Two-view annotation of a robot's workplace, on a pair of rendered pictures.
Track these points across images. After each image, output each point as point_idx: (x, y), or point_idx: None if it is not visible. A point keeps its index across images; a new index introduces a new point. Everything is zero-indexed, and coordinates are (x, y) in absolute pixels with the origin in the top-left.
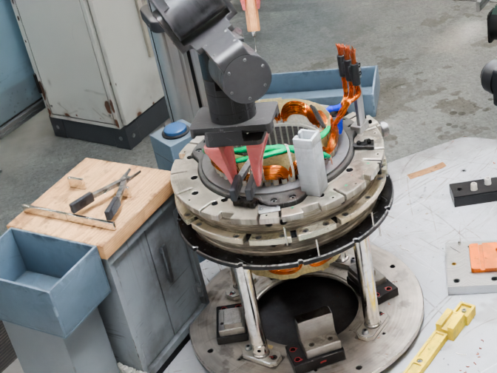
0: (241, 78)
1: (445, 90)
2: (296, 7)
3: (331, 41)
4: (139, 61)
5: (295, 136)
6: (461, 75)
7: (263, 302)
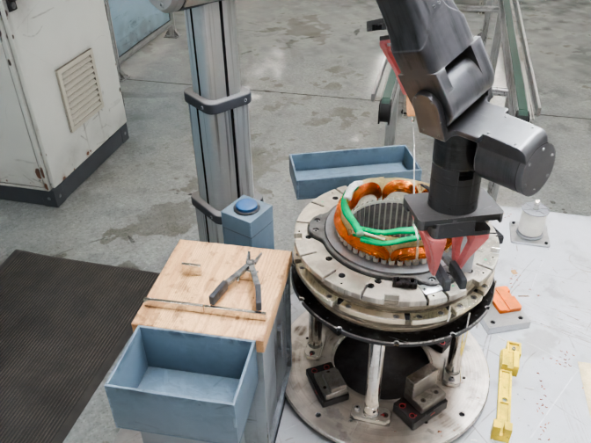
0: (535, 170)
1: None
2: (166, 95)
3: None
4: (63, 135)
5: None
6: (302, 146)
7: (336, 357)
